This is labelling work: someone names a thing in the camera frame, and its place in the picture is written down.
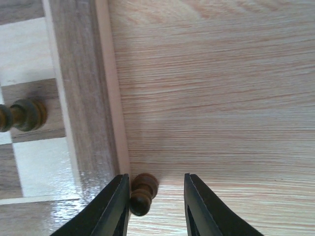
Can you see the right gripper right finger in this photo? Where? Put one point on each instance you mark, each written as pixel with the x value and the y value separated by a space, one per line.
pixel 207 215

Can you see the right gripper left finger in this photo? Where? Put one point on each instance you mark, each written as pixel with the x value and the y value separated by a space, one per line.
pixel 106 215

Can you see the dark pawn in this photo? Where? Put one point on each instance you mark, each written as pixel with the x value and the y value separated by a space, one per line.
pixel 24 114
pixel 144 189

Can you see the wooden chess board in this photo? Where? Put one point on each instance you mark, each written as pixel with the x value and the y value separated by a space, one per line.
pixel 59 52

